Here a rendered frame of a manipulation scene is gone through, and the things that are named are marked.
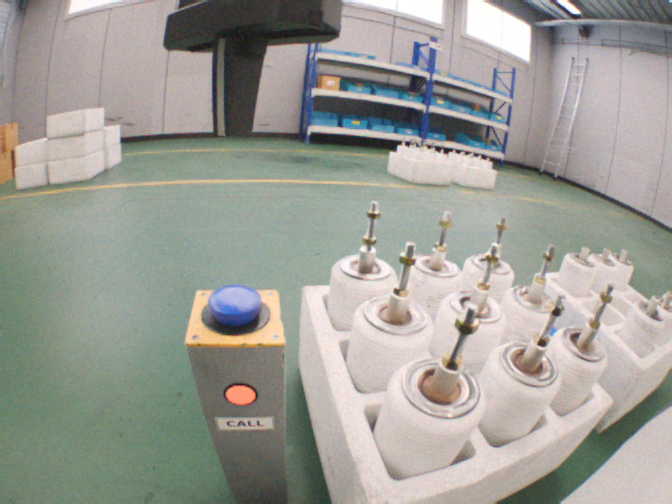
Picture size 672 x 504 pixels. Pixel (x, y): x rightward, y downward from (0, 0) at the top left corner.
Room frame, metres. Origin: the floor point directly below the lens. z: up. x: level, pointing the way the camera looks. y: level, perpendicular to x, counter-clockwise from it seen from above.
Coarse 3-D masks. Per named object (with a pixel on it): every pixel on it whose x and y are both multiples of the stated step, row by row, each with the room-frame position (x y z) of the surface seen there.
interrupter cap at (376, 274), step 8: (352, 256) 0.46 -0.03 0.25; (344, 264) 0.43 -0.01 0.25; (352, 264) 0.43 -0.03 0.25; (376, 264) 0.44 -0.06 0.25; (384, 264) 0.44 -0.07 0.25; (344, 272) 0.40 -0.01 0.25; (352, 272) 0.41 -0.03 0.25; (360, 272) 0.41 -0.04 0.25; (368, 272) 0.42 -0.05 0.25; (376, 272) 0.41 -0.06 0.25; (384, 272) 0.42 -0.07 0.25; (368, 280) 0.39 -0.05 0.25; (376, 280) 0.39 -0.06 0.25
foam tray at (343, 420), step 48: (336, 336) 0.35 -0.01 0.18; (336, 384) 0.26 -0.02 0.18; (336, 432) 0.22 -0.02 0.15; (480, 432) 0.20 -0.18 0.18; (576, 432) 0.18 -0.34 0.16; (336, 480) 0.19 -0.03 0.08; (384, 480) 0.14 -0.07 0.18; (432, 480) 0.14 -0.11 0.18; (480, 480) 0.14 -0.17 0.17; (528, 480) 0.18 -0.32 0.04
